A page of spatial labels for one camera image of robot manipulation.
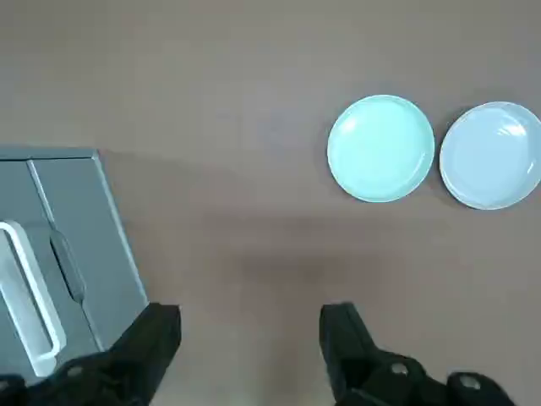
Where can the white plate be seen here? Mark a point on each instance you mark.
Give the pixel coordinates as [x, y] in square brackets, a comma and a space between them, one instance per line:
[490, 156]

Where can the gray metal cabinet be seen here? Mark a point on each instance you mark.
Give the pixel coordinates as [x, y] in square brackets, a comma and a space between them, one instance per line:
[50, 153]

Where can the green plate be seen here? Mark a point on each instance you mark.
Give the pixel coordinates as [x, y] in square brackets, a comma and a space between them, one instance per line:
[380, 148]

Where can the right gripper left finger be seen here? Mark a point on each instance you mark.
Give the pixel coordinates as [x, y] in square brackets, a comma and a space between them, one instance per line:
[139, 338]

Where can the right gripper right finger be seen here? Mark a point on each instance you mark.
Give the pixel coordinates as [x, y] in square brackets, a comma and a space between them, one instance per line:
[342, 338]

